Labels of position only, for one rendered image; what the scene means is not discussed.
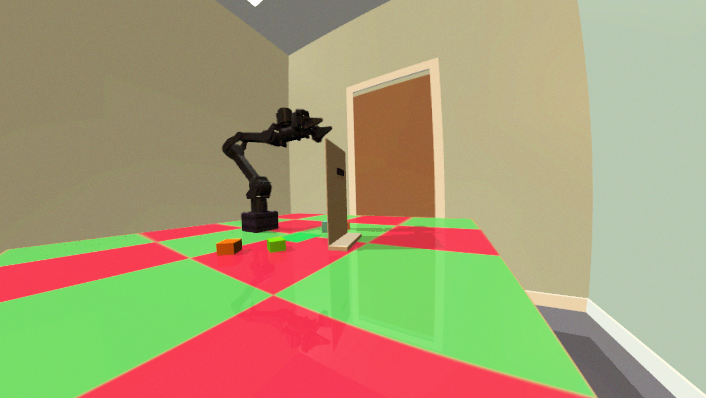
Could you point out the orange rectangular block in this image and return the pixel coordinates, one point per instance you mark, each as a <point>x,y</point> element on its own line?
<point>229,246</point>

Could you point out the green flat square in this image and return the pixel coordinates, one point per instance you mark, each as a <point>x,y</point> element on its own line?
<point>299,237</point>

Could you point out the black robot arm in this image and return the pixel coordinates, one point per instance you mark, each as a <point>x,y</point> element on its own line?
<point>259,186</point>

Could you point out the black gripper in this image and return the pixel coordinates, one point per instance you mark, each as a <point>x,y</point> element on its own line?
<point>303,127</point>

